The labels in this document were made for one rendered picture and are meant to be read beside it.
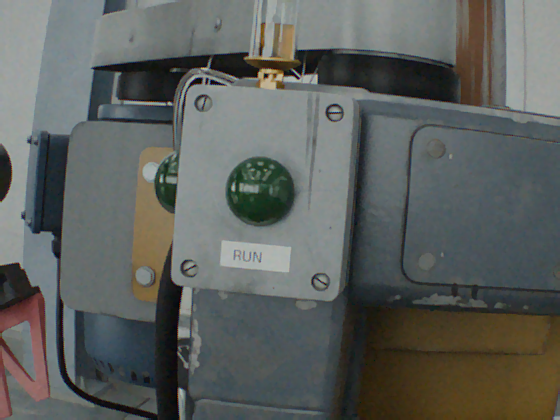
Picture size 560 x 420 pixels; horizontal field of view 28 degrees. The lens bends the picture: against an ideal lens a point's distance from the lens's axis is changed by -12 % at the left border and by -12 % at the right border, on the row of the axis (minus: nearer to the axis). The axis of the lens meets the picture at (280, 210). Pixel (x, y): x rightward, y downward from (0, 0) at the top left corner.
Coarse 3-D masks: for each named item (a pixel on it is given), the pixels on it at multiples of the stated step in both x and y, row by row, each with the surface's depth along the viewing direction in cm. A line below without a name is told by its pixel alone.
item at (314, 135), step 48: (192, 96) 55; (240, 96) 54; (288, 96) 54; (336, 96) 54; (192, 144) 55; (240, 144) 54; (288, 144) 54; (336, 144) 54; (192, 192) 55; (336, 192) 54; (192, 240) 55; (240, 240) 55; (288, 240) 54; (336, 240) 54; (240, 288) 55; (288, 288) 54; (336, 288) 54
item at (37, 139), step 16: (32, 144) 107; (48, 144) 101; (64, 144) 102; (32, 160) 105; (48, 160) 101; (64, 160) 102; (32, 176) 104; (48, 176) 101; (64, 176) 102; (32, 192) 102; (48, 192) 102; (32, 208) 102; (48, 208) 102; (32, 224) 101; (48, 224) 102
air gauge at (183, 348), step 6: (180, 342) 80; (186, 342) 80; (180, 348) 80; (186, 348) 80; (180, 354) 80; (186, 354) 80; (180, 360) 80; (186, 360) 80; (180, 366) 80; (186, 366) 80; (180, 372) 80; (186, 372) 80; (180, 378) 80; (186, 378) 80; (180, 384) 80; (186, 384) 80
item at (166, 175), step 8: (176, 152) 57; (168, 160) 56; (176, 160) 56; (160, 168) 56; (168, 168) 56; (176, 168) 56; (160, 176) 56; (168, 176) 56; (176, 176) 56; (160, 184) 56; (168, 184) 56; (176, 184) 56; (160, 192) 56; (168, 192) 56; (176, 192) 56; (160, 200) 56; (168, 200) 56; (168, 208) 56
